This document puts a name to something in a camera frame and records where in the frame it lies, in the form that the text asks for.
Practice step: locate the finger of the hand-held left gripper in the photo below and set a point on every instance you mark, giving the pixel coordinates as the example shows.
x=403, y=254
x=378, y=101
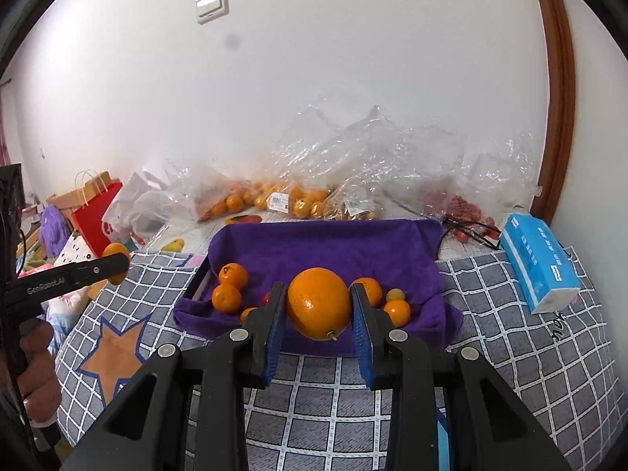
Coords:
x=93, y=267

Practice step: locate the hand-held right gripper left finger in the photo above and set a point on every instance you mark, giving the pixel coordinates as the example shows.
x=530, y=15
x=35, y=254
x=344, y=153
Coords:
x=271, y=348

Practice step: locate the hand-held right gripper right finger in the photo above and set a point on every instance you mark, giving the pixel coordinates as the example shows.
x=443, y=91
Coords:
x=365, y=348

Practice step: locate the oval orange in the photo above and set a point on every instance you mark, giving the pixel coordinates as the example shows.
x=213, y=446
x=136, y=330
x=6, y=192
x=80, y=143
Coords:
x=117, y=249

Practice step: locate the small red tomato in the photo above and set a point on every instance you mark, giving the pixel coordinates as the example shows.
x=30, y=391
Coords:
x=266, y=298

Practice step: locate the small yellow citrus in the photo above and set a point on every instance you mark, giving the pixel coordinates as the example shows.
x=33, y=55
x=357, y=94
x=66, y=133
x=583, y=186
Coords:
x=395, y=295

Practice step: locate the round orange with green stem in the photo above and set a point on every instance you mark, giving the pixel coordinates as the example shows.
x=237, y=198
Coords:
x=319, y=302

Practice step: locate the black tray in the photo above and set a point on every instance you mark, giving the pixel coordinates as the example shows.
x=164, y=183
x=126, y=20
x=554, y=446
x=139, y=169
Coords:
x=198, y=279

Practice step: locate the purple towel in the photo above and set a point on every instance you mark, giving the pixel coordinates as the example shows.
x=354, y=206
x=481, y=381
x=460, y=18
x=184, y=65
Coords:
x=333, y=245

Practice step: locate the person's left hand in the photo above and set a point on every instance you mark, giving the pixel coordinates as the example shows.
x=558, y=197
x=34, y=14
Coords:
x=41, y=382

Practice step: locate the white patterned pillow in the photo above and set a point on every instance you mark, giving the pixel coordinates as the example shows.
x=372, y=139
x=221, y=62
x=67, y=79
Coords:
x=73, y=252

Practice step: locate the red paper bag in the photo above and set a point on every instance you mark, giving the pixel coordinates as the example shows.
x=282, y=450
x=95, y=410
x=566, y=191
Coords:
x=95, y=221

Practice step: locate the white bag with red print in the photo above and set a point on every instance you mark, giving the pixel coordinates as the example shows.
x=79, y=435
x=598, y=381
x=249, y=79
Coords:
x=117, y=221

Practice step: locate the purple plush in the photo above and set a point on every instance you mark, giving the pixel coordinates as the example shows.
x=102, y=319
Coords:
x=54, y=228

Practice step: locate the wooden headboard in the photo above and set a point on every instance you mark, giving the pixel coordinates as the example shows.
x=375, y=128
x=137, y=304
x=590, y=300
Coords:
x=64, y=201

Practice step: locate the small yellow object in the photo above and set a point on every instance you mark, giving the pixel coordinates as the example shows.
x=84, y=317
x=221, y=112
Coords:
x=175, y=244

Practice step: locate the grey translucent plastic bag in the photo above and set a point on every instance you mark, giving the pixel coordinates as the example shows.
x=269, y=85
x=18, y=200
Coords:
x=159, y=206

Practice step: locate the white printed sheet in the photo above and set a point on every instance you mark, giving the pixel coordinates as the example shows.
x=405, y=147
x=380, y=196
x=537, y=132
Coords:
x=196, y=235

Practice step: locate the grey checked blanket with stars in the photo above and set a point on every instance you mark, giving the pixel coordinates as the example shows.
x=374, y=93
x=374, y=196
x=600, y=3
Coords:
x=490, y=353

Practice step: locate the clear bag of brown berries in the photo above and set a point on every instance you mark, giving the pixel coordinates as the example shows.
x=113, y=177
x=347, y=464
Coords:
x=353, y=206

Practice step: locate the clear bag with oranges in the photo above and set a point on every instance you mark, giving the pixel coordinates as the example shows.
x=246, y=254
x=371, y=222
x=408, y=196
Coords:
x=221, y=196

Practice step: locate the labelled clear bag of oranges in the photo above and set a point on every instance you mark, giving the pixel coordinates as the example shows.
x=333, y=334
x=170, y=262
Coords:
x=294, y=201

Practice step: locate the clear bag of red berries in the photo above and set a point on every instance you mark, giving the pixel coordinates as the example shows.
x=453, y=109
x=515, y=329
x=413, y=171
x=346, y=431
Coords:
x=456, y=206

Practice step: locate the blue tissue pack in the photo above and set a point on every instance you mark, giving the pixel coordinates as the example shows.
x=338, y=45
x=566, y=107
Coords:
x=539, y=260

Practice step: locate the crumpled clear plastic wrap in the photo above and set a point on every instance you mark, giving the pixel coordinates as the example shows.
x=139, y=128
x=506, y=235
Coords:
x=368, y=142

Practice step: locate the white light switch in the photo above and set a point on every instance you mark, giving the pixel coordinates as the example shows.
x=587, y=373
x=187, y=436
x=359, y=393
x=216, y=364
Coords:
x=212, y=6

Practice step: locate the brown wooden door frame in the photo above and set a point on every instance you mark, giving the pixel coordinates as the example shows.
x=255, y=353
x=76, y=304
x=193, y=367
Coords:
x=554, y=83

